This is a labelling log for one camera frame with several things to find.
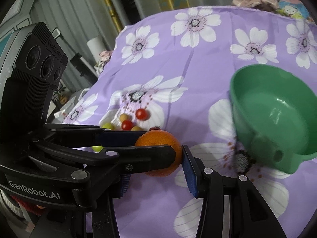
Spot tan longan fruit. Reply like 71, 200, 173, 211
119, 113, 131, 123
131, 126, 143, 131

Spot orange mandarin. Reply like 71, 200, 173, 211
135, 130, 182, 177

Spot green lime fruit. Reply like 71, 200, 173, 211
91, 146, 103, 153

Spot oval red cherry tomato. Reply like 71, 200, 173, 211
148, 126, 160, 131

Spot black phone stand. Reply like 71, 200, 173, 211
52, 27, 98, 85

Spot pink fabric bundle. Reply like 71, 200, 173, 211
94, 50, 113, 76

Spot white paper roll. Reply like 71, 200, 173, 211
87, 36, 106, 58

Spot purple floral tablecloth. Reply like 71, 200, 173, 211
64, 6, 316, 237

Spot green plastic bowl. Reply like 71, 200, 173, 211
229, 64, 316, 174

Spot gold curtain pole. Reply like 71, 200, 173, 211
104, 0, 123, 33

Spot cartoon print package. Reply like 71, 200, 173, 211
276, 0, 313, 22

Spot black camera box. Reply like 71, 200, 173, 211
1, 22, 68, 139

